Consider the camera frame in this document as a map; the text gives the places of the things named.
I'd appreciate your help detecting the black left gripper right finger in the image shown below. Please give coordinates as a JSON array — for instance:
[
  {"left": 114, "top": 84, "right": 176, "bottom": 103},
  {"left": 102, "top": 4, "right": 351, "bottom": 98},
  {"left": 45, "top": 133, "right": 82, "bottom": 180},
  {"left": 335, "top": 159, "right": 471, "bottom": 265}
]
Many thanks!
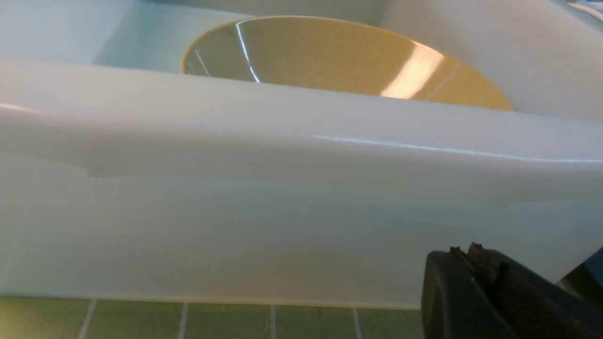
[{"left": 450, "top": 243, "right": 602, "bottom": 339}]

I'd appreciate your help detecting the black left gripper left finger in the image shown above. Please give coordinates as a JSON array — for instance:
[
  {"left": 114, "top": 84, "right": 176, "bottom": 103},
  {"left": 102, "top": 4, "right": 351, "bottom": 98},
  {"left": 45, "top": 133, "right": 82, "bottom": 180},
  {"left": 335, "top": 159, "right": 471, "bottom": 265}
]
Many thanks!
[{"left": 421, "top": 251, "right": 517, "bottom": 339}]

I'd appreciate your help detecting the tan noodle bowl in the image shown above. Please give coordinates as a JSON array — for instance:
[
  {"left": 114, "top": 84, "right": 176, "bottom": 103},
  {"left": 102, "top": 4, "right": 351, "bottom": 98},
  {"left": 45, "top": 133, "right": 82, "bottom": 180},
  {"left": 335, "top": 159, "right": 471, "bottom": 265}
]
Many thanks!
[{"left": 179, "top": 16, "right": 514, "bottom": 111}]

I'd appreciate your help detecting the large white plastic tub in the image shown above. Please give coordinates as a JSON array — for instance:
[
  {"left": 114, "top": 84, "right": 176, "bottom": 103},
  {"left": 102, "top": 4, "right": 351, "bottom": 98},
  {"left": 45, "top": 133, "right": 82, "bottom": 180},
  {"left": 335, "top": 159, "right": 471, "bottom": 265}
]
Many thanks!
[{"left": 1, "top": 0, "right": 602, "bottom": 307}]

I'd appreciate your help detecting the green checkered tablecloth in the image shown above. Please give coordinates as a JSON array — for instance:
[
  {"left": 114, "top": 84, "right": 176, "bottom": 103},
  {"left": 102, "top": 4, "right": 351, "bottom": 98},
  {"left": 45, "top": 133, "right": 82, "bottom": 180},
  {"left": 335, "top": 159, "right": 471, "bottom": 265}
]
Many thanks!
[{"left": 1, "top": 291, "right": 425, "bottom": 339}]

